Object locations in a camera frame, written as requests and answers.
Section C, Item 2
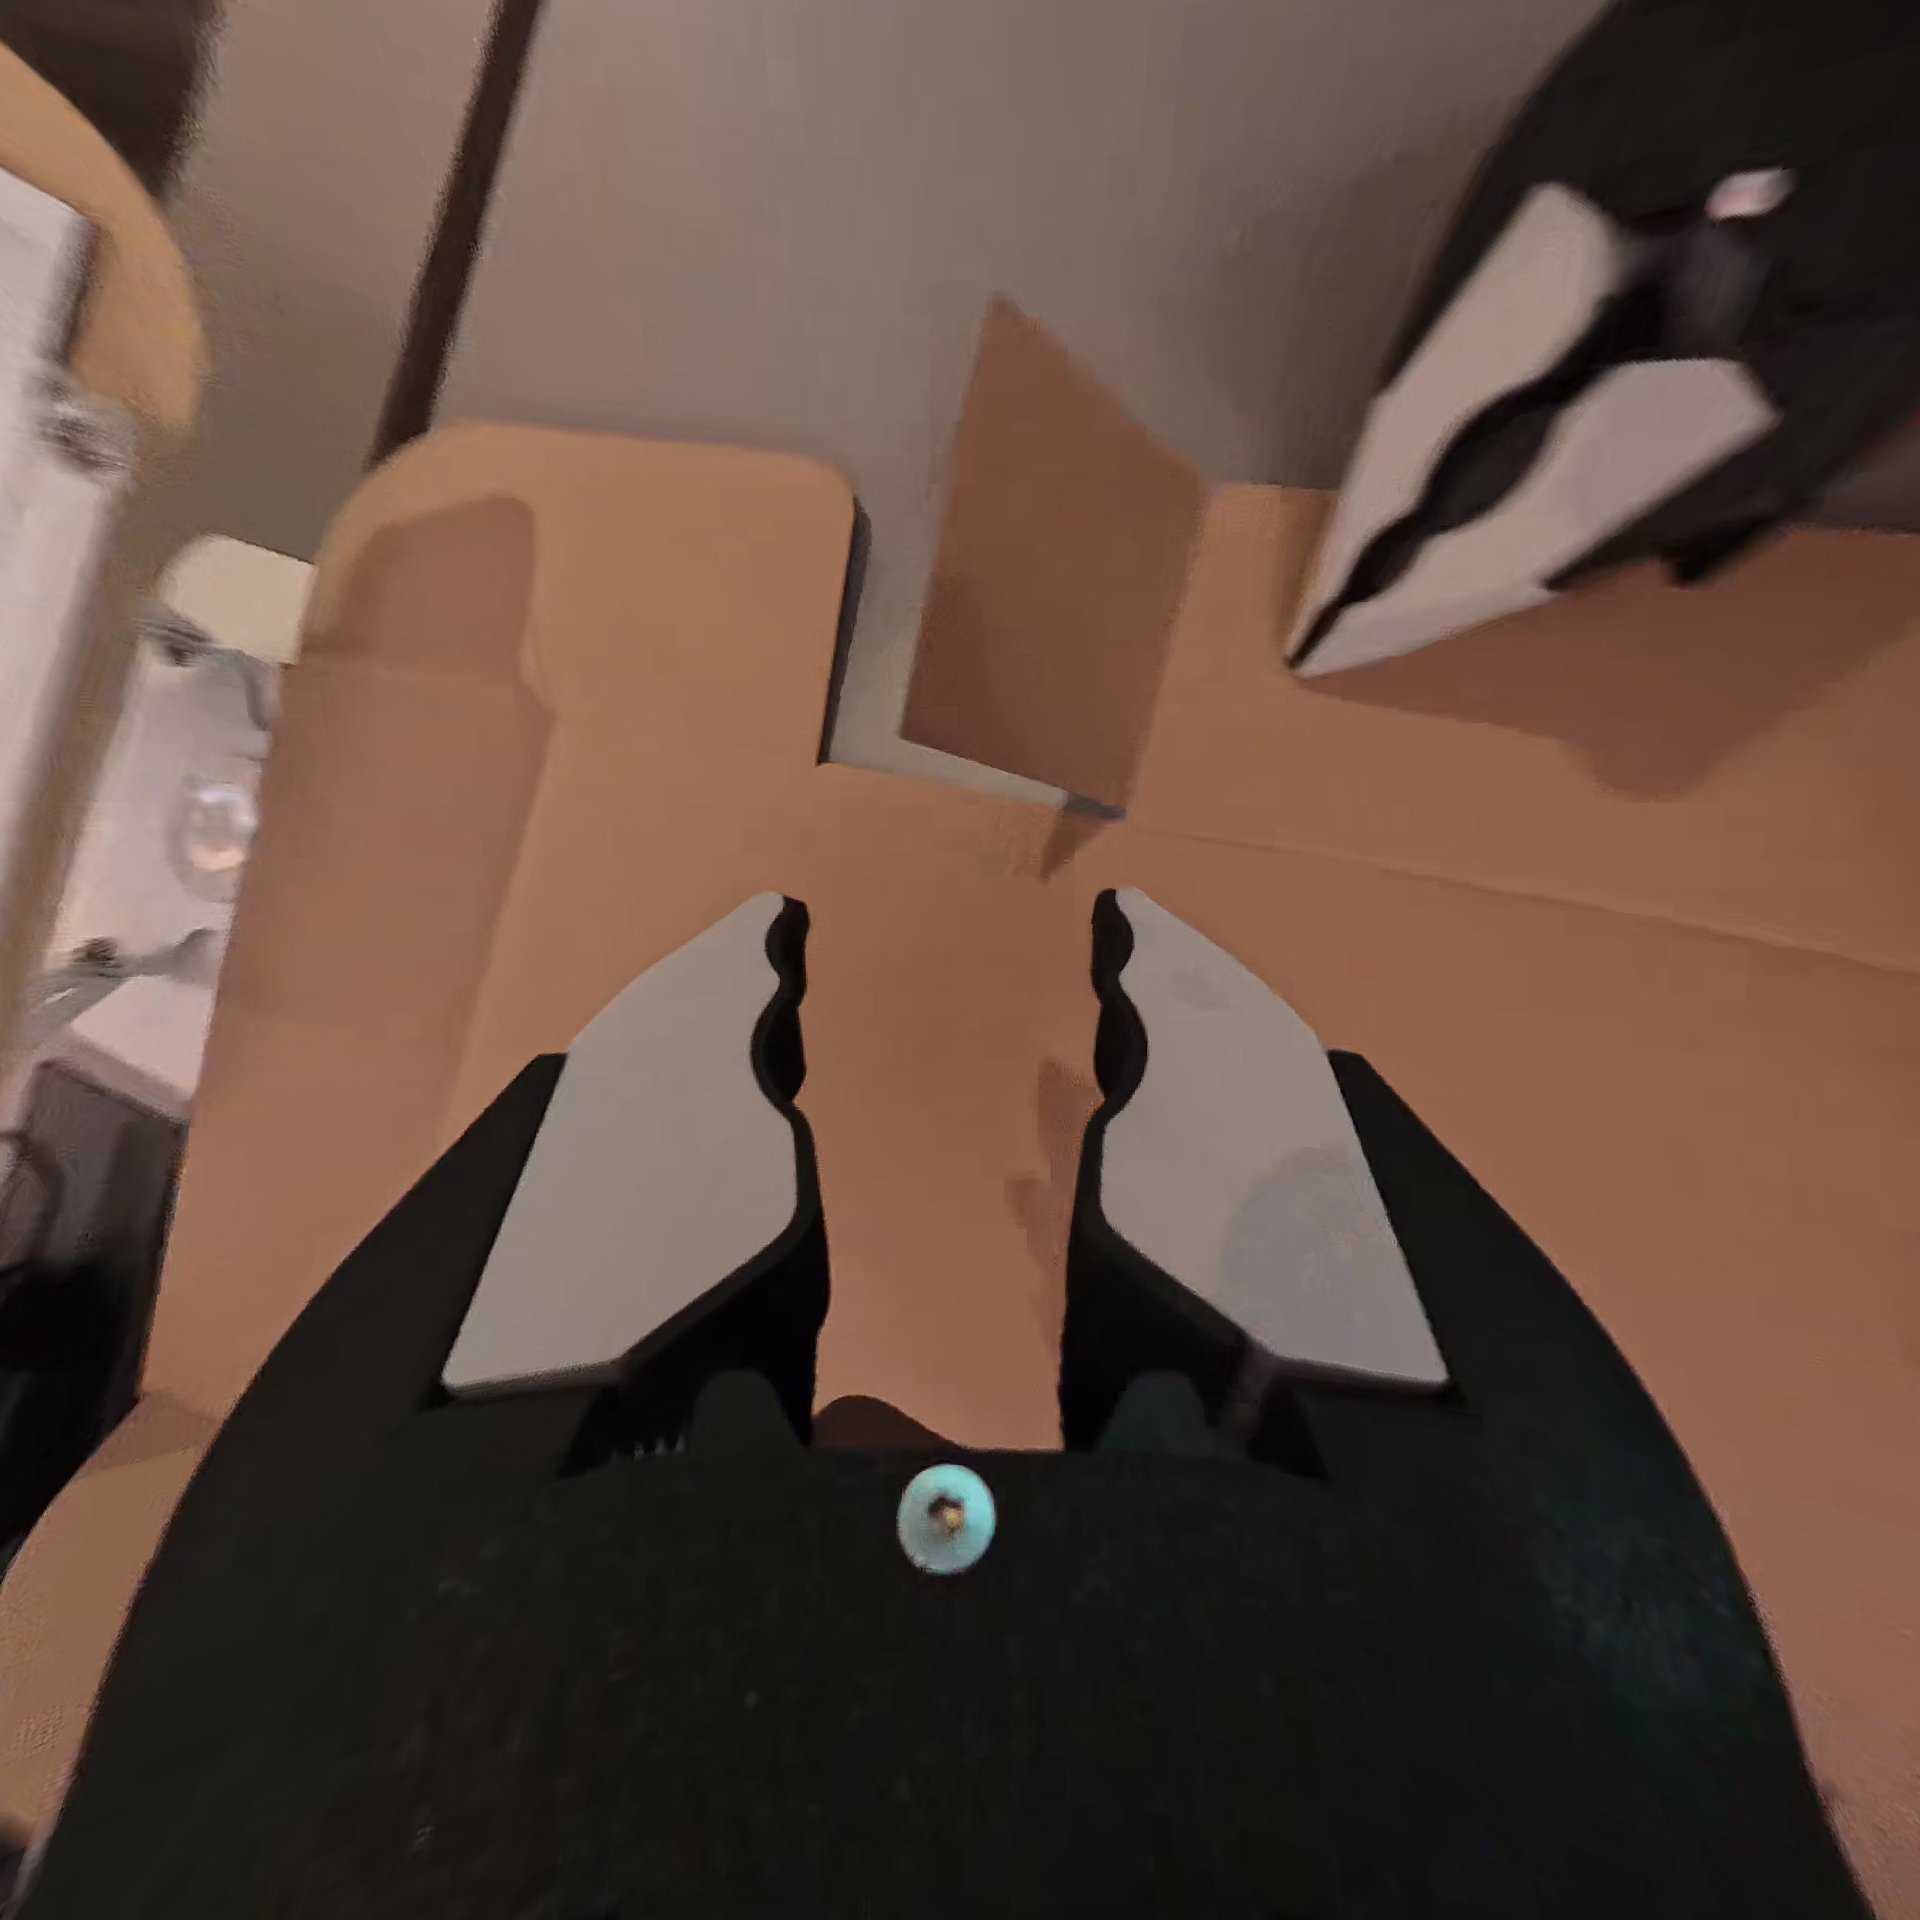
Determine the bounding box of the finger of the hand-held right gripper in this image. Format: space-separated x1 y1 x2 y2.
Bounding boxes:
1288 356 1784 682
1284 183 1635 656

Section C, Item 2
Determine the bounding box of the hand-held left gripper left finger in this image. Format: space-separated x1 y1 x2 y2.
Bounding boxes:
439 892 832 1395

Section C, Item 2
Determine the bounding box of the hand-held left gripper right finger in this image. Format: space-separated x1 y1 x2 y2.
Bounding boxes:
1063 885 1454 1397

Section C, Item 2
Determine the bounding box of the brown cardboard box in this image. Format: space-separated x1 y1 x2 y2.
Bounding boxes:
0 292 1920 1920

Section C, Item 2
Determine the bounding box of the white flat panel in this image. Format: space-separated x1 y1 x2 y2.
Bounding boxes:
815 496 1127 824

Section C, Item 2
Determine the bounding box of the dark bag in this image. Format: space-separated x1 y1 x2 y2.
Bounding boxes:
0 1057 192 1561

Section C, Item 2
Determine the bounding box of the white cabinet with metal fittings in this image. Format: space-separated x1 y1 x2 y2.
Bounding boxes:
0 171 320 1120

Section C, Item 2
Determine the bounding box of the round wooden board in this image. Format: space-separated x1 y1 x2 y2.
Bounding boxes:
0 47 207 442

